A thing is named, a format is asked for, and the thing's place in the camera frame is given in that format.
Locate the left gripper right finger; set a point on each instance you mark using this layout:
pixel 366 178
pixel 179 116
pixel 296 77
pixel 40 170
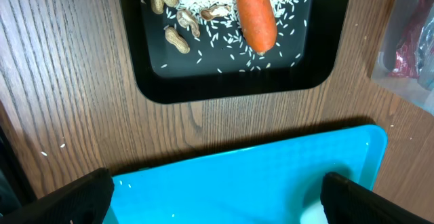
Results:
pixel 346 202

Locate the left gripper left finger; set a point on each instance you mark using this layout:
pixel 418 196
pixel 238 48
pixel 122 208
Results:
pixel 85 200

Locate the red snack wrapper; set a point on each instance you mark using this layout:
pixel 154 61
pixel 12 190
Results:
pixel 414 52

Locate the orange carrot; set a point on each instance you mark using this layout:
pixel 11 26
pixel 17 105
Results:
pixel 258 24

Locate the black waste tray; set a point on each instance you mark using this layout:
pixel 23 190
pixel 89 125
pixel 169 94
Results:
pixel 219 63

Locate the teal serving tray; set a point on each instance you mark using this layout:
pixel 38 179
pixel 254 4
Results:
pixel 269 183

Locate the clear plastic bin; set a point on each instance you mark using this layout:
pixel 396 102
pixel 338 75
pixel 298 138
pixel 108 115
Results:
pixel 417 91

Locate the spilled rice grains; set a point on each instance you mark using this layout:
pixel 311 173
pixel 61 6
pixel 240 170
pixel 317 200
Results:
pixel 220 0

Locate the pile of nuts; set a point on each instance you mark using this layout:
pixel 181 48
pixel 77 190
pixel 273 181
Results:
pixel 187 20

